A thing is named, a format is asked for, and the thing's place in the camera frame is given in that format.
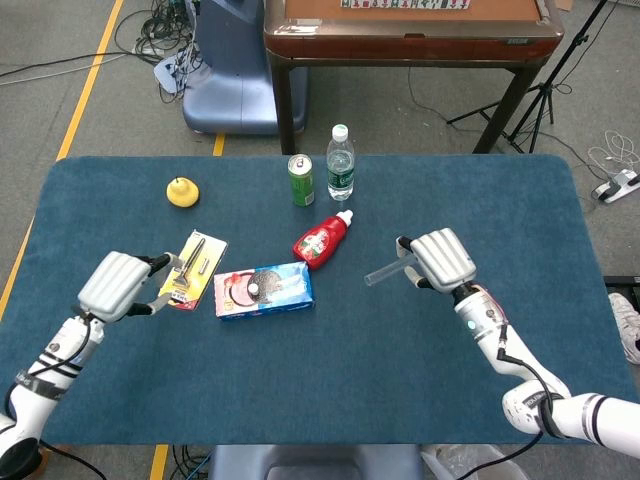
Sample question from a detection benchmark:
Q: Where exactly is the brown mahjong table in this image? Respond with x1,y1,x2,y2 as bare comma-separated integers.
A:
263,0,565,155

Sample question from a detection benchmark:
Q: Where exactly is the black tripod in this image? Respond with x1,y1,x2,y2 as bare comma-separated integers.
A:
447,0,609,154

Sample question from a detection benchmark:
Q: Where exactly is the clear plastic bag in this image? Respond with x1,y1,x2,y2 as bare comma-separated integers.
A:
419,443,531,480

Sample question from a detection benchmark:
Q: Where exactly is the blue cookie box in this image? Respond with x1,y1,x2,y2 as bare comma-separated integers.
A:
213,261,316,321

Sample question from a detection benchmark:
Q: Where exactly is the blue-grey robot torso base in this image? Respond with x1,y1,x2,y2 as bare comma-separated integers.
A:
207,443,424,480

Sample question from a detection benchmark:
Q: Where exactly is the row of mahjong tiles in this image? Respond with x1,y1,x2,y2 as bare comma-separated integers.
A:
341,0,471,10

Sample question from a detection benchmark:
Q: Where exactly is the green soda can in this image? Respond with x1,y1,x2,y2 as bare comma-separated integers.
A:
287,153,316,208

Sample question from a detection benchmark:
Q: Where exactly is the clear plastic water bottle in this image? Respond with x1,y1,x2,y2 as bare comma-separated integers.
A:
326,124,356,202

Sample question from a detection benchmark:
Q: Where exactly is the tangle of black cables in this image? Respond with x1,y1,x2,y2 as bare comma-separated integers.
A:
114,0,201,104

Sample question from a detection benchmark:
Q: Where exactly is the red ketchup bottle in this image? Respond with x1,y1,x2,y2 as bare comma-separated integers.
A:
292,209,355,272

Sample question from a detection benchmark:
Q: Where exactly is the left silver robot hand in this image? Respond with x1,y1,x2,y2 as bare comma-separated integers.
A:
77,251,184,324

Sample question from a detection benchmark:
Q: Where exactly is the white power strip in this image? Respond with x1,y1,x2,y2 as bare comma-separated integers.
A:
592,169,640,204

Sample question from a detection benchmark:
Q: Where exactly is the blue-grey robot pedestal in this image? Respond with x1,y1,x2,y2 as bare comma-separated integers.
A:
182,0,309,135

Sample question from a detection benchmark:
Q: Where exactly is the razor in yellow package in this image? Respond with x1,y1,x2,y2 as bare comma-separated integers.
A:
157,229,229,312

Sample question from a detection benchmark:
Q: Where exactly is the blue table mat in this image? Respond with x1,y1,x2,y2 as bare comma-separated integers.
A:
0,154,640,446

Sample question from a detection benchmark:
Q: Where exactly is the clear glass test tube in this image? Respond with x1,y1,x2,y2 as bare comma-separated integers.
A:
363,257,419,289

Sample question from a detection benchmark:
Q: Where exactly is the white shoe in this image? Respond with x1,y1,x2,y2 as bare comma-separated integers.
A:
608,292,640,365

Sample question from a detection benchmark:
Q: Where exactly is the yellow pear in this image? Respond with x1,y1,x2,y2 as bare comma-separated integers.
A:
166,176,201,209

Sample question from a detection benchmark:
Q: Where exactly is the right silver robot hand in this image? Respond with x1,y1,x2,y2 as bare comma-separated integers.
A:
396,228,478,295

